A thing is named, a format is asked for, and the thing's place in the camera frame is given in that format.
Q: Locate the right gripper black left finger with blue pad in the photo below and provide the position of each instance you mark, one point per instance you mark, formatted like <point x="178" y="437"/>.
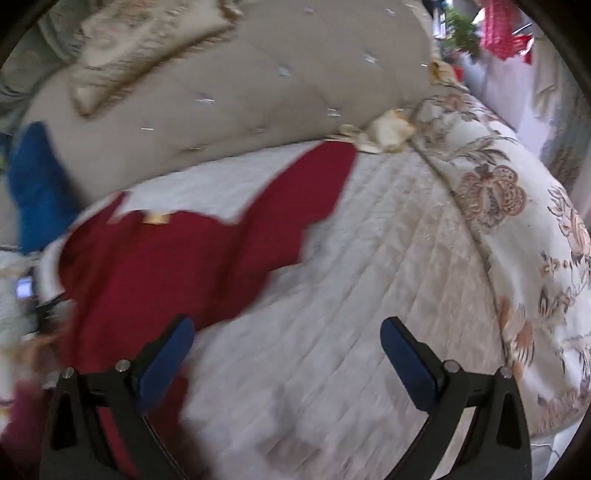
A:
<point x="75" y="443"/>

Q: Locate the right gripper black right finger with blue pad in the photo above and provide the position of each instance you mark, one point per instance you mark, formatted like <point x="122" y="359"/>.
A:
<point x="497" y="444"/>

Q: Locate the dark red sweater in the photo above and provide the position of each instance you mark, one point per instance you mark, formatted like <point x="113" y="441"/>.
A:
<point x="129" y="275"/>

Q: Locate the blue quilted cushion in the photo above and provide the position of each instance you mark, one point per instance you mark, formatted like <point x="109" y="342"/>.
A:
<point x="41" y="190"/>

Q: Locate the white quilted bedspread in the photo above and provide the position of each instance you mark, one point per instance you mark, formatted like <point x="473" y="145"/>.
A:
<point x="298" y="385"/>

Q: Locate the floral patterned duvet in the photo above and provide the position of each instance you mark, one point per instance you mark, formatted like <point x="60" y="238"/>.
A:
<point x="535" y="248"/>

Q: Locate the ornate floral frilled pillow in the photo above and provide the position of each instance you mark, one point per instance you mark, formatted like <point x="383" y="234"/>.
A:
<point x="107" y="46"/>

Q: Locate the cream crumpled cloth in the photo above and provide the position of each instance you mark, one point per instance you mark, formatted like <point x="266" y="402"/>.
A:
<point x="387" y="133"/>

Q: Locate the beige tufted headboard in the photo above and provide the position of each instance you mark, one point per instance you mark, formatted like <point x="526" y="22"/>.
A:
<point x="290" y="71"/>

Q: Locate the red polka dot garment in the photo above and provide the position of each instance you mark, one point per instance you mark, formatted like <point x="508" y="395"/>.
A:
<point x="500" y="21"/>

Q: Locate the green potted plant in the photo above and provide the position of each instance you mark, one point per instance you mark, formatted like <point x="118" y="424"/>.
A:
<point x="461" y="34"/>

